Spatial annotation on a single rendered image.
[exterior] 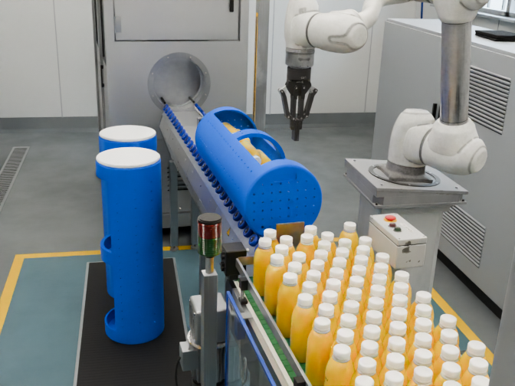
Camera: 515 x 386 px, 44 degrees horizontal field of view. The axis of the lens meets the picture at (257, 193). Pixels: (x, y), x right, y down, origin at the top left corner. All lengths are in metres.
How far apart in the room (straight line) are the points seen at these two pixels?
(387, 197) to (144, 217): 1.06
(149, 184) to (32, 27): 4.55
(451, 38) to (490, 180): 1.64
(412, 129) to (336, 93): 5.10
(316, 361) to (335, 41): 0.88
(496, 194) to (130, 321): 2.08
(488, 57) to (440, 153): 1.48
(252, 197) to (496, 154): 1.92
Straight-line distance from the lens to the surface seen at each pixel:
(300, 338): 1.70
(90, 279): 3.77
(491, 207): 3.85
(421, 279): 2.77
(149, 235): 2.92
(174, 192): 4.21
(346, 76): 7.64
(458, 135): 2.45
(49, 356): 3.44
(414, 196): 2.55
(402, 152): 2.60
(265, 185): 2.18
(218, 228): 1.66
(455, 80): 2.39
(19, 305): 3.90
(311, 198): 2.25
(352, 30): 1.86
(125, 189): 2.82
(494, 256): 3.86
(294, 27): 1.99
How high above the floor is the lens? 1.91
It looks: 21 degrees down
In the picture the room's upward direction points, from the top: 2 degrees clockwise
